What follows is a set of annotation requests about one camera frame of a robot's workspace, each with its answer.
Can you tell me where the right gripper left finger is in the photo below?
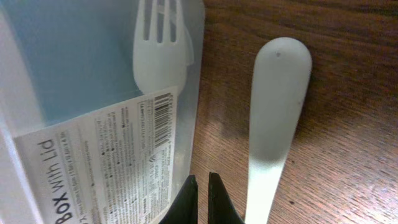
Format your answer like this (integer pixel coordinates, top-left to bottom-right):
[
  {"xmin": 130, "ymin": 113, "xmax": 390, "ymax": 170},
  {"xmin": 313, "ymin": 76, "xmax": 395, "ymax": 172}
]
[{"xmin": 159, "ymin": 175, "xmax": 198, "ymax": 224}]

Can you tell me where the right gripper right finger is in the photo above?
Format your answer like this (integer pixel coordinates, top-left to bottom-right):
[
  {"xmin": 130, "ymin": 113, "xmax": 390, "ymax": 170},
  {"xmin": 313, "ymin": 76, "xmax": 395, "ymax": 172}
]
[{"xmin": 208, "ymin": 172, "xmax": 244, "ymax": 224}]

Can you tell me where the white plastic fork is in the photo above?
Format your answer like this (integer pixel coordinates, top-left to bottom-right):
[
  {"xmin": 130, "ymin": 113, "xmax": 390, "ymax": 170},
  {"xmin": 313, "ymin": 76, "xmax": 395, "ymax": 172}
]
[{"xmin": 132, "ymin": 0, "xmax": 188, "ymax": 94}]

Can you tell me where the white plastic spoon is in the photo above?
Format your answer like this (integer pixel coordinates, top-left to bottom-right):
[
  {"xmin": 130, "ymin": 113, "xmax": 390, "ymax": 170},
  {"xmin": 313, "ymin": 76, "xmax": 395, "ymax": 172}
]
[{"xmin": 244, "ymin": 37, "xmax": 312, "ymax": 223}]

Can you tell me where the blue bowl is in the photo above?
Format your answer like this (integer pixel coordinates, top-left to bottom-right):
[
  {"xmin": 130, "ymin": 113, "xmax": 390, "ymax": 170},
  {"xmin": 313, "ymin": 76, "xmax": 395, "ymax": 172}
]
[{"xmin": 1, "ymin": 0, "xmax": 141, "ymax": 125}]

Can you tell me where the clear plastic storage container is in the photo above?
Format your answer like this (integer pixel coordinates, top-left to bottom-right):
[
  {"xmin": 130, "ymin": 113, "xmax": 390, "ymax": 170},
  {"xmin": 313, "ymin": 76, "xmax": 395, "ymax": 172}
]
[{"xmin": 1, "ymin": 1, "xmax": 205, "ymax": 223}]

